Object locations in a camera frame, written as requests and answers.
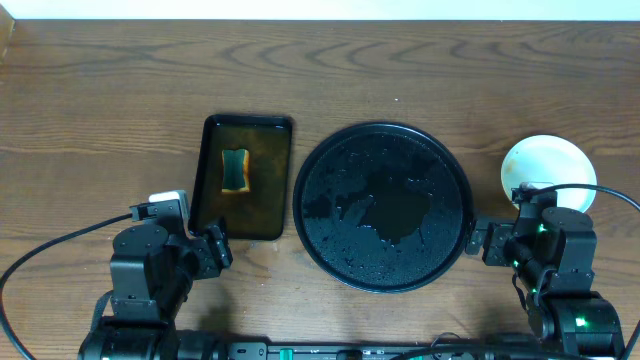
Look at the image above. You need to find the yellow green scrub sponge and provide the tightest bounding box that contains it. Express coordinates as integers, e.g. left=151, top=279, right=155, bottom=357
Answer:
left=222, top=149, right=250, bottom=193

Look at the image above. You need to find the black rectangular water tray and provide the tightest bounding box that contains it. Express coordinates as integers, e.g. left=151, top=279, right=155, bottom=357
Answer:
left=188, top=114, right=293, bottom=241

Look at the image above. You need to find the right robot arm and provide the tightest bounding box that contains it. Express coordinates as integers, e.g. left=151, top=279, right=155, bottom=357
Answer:
left=466, top=205, right=625, bottom=359

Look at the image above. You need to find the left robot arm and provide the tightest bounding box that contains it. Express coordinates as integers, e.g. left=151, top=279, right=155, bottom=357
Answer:
left=78, top=216, right=233, bottom=360

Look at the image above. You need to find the light blue plate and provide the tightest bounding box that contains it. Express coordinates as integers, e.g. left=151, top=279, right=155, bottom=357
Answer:
left=500, top=135, right=597, bottom=199

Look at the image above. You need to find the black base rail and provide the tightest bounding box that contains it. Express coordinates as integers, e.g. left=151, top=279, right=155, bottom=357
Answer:
left=216, top=333, right=565, bottom=360

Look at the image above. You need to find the black round serving tray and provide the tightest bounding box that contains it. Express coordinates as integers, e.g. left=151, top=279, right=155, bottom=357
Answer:
left=292, top=122, right=475, bottom=293

